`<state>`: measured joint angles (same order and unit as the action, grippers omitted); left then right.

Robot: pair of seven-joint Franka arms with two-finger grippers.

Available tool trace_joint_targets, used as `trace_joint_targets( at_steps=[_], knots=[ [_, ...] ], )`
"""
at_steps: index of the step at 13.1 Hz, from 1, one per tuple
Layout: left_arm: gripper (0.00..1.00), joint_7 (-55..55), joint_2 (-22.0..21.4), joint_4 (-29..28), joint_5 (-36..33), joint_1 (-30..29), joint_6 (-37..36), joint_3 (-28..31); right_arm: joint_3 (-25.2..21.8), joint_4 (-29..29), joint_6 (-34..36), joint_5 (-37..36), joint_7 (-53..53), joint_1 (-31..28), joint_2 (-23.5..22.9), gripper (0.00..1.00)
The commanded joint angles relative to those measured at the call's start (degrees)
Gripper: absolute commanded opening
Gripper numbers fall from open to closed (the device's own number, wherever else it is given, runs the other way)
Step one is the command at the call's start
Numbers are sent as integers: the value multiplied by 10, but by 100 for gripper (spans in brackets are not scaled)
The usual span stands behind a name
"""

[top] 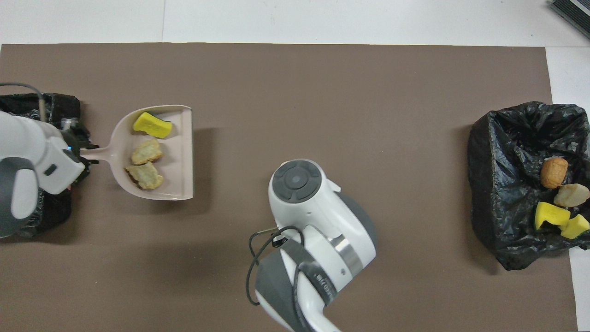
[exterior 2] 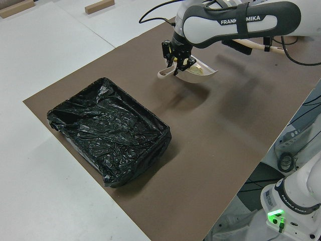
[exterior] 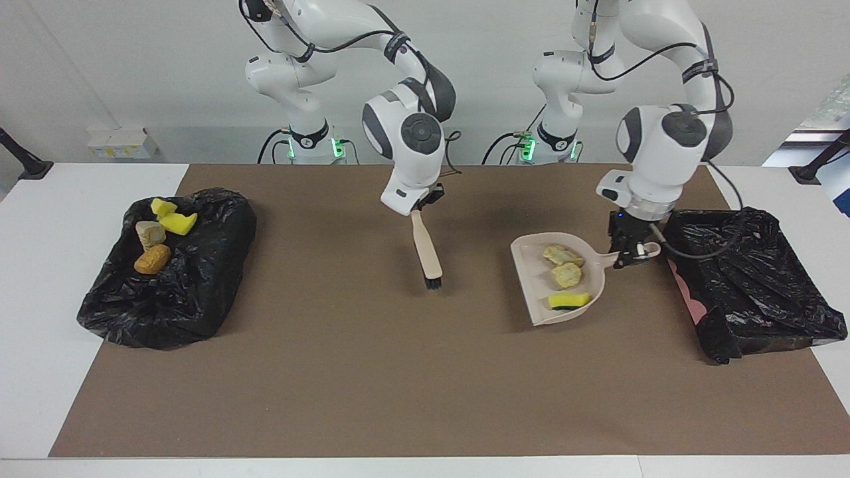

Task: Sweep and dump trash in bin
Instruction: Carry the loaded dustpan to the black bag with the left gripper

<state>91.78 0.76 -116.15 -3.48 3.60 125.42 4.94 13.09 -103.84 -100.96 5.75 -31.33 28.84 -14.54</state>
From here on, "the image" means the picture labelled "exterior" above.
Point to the orange-brown sponge chunk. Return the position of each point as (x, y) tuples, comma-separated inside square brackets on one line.
[(153, 259)]

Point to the pale blue board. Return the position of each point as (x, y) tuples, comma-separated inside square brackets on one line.
[(840, 189)]

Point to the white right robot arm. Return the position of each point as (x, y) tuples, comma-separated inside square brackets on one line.
[(398, 159)]

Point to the small yellow sponge piece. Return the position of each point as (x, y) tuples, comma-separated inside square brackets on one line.
[(163, 207)]

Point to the beige angular foam chunk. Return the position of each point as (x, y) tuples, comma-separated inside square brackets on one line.
[(151, 234)]

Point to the brown table mat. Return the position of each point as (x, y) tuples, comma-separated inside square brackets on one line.
[(398, 411)]

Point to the black bag lined bin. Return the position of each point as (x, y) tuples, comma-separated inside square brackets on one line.
[(192, 285)]

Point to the pink bin with black bag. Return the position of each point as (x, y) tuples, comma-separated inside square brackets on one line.
[(750, 292)]

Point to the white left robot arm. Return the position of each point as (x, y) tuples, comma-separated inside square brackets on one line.
[(664, 166)]

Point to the beige jagged foam chunk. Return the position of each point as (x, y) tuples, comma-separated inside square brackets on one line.
[(563, 254)]

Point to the beige plastic dustpan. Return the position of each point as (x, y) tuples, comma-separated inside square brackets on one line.
[(538, 279)]

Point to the notched yellow sponge piece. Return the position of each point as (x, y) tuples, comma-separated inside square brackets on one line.
[(180, 224)]

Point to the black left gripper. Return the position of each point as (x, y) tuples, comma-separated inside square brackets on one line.
[(631, 227)]

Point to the rounded yellow sponge chunk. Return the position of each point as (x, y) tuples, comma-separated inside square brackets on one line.
[(570, 300)]

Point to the beige rounded foam chunk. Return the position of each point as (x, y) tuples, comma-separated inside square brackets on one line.
[(566, 275)]

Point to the white background desk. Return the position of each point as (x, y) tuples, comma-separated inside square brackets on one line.
[(797, 149)]

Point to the beige brush with black bristles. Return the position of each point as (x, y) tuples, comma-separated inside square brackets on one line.
[(425, 245)]

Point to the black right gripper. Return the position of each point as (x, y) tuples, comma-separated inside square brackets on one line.
[(433, 194)]

